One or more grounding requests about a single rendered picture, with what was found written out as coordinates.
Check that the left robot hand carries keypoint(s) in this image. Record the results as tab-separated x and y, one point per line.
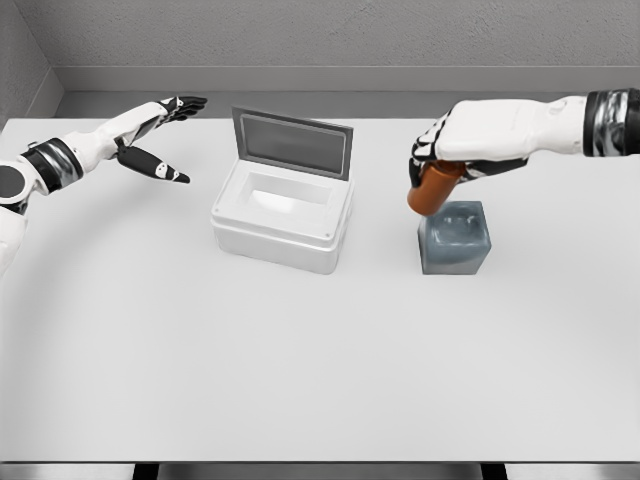
131	127

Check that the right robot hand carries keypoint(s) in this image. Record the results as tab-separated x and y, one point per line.
480	131

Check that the brown cylindrical bottle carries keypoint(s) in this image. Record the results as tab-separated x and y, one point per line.
431	189

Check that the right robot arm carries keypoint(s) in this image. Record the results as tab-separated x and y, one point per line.
595	124

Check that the grey cube holder block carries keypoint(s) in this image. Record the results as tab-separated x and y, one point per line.
454	239

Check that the white box with open lid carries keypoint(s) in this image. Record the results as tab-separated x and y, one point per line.
285	200

